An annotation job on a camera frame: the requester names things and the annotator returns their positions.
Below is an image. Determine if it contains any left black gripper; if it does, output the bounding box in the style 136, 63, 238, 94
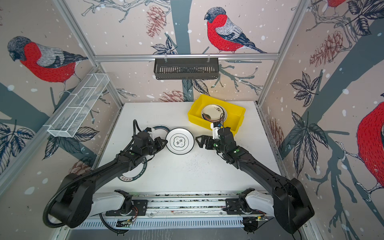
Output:
142, 136, 169, 157

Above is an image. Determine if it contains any cream plate with dark patch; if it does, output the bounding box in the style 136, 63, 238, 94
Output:
201, 104, 228, 123

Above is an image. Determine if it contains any green lettered plate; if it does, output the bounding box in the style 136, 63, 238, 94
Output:
118, 157, 148, 183

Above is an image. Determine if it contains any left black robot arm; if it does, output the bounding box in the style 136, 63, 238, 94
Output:
42, 131, 168, 228

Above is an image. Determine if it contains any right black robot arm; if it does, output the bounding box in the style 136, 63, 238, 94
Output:
195, 127, 315, 234

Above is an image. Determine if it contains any yellow plastic bin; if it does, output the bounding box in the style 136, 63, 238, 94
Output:
188, 95, 246, 135

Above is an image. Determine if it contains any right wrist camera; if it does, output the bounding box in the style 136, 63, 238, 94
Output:
211, 121, 224, 140

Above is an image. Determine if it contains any aluminium mounting rail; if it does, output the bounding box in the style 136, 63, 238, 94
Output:
62, 193, 313, 218

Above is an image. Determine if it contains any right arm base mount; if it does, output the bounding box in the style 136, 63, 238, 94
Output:
222, 199, 266, 216

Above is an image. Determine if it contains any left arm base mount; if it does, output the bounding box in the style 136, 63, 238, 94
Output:
105, 200, 148, 217

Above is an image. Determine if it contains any black wall basket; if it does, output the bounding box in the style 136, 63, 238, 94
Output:
154, 58, 219, 80

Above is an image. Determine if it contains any white wire mesh shelf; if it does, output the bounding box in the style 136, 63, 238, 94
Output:
48, 73, 110, 138

